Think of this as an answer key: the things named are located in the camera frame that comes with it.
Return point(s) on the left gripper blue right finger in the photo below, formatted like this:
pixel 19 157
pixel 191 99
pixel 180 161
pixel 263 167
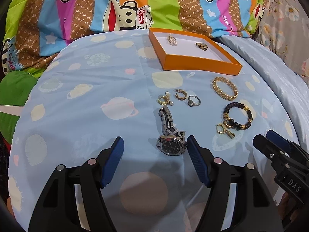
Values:
pixel 200 158

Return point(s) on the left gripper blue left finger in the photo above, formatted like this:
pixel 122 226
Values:
pixel 113 157

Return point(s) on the orange shallow cardboard box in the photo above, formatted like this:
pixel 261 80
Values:
pixel 186 55

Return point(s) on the pale blue satin blanket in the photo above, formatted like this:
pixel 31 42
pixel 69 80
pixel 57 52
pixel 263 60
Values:
pixel 289 88

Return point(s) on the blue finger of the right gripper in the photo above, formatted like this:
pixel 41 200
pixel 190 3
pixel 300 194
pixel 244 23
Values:
pixel 270 150
pixel 280 137

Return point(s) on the gold hoop earring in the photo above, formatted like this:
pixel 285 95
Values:
pixel 180 94

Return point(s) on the pearl bear brooch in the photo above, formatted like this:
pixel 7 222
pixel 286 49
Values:
pixel 172 40

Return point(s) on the green cushion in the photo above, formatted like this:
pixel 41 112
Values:
pixel 15 90

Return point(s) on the gold braided bangle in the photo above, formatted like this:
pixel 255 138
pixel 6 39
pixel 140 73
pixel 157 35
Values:
pixel 225 88

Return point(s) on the silver black-dial wristwatch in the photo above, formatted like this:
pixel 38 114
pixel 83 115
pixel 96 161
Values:
pixel 172 141

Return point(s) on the right hand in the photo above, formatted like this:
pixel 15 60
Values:
pixel 283 207

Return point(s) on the grey floral fabric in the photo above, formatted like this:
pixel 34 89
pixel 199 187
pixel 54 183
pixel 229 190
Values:
pixel 284 31

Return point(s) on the small gold huggie earring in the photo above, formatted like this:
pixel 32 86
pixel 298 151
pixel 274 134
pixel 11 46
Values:
pixel 222 129

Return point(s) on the gold pearl earring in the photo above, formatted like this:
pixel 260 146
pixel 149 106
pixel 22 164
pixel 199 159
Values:
pixel 165 99

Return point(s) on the colourful monkey cartoon quilt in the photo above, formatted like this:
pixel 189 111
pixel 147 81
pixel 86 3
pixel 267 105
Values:
pixel 37 30

